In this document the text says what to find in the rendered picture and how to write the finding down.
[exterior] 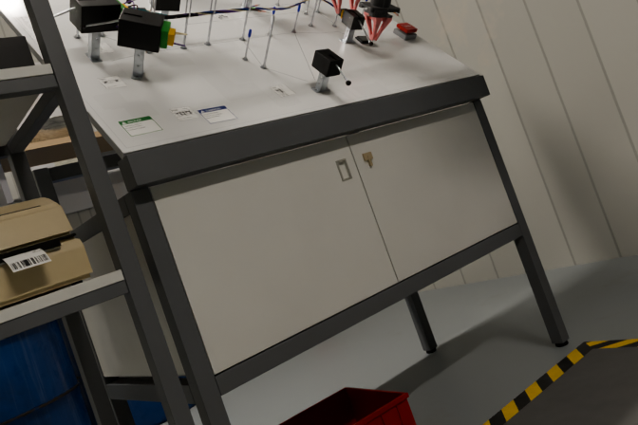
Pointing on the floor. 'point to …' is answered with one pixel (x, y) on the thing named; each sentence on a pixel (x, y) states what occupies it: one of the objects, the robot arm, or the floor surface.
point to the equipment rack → (97, 174)
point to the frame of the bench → (170, 282)
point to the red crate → (357, 409)
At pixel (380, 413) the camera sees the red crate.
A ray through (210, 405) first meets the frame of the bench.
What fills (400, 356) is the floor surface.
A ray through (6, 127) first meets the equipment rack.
